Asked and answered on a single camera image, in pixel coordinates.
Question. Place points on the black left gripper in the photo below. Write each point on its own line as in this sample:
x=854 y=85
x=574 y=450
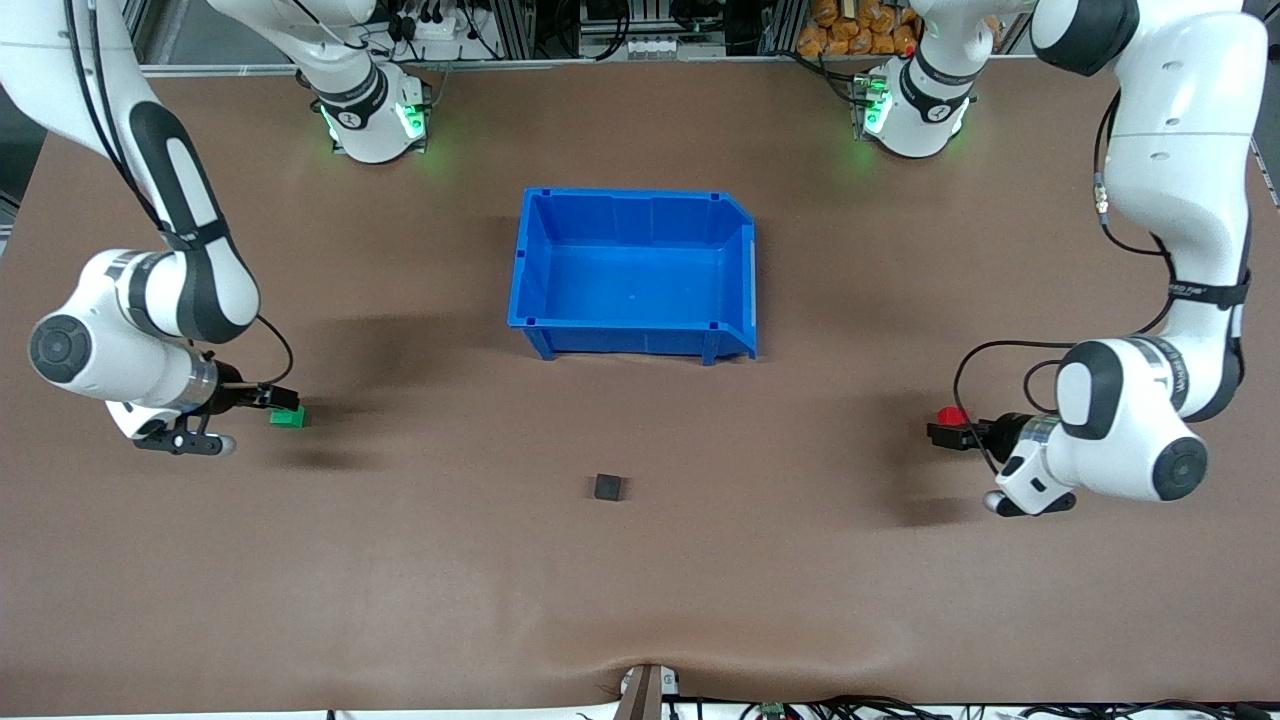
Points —
x=993 y=433

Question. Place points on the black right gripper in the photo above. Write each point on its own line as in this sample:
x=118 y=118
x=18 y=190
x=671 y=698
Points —
x=234 y=396

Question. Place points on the red cube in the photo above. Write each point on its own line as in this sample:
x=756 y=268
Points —
x=950 y=414

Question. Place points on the green cube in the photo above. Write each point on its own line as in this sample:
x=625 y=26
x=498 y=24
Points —
x=290 y=418

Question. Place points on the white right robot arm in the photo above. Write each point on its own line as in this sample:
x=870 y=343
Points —
x=100 y=350

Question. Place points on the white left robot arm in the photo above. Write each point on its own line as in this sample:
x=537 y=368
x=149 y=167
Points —
x=1180 y=150

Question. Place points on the black cube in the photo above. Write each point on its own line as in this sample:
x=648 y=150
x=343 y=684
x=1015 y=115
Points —
x=607 y=487

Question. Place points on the brown table mat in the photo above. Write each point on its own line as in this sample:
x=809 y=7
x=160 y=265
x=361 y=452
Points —
x=640 y=580

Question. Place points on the blue plastic storage bin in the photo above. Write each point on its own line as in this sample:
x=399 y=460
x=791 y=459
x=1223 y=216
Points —
x=630 y=280

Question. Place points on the white power strip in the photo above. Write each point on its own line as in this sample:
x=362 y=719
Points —
x=432 y=25

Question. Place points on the orange objects pile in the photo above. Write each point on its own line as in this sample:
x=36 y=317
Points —
x=850 y=30

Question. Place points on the brown camera mount post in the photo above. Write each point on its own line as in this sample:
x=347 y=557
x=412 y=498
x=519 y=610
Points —
x=645 y=695

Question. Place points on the aluminium table edge rail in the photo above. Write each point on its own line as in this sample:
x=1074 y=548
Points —
x=600 y=63

